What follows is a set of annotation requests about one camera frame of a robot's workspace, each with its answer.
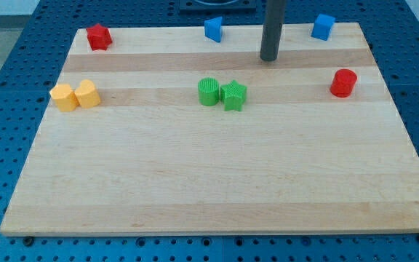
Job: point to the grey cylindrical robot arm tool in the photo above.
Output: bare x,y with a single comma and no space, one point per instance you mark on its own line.
272,29

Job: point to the green star block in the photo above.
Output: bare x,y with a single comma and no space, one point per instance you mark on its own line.
233,96

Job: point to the red star block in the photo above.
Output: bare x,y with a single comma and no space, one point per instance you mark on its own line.
99,37

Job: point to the green cylinder block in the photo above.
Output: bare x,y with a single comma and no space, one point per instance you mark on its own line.
208,91

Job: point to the wooden board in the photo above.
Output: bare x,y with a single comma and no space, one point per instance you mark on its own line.
151,160

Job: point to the blue triangle block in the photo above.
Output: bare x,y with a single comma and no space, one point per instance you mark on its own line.
213,29

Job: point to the yellow heart block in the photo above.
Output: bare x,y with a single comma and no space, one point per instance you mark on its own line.
87,94

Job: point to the red cylinder block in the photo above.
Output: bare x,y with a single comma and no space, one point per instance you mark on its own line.
343,83

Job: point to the yellow hexagon block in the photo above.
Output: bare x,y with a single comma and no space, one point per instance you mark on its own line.
64,97

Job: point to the blue cube block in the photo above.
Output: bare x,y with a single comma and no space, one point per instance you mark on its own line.
322,27

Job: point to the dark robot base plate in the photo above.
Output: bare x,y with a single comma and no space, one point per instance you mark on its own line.
216,5

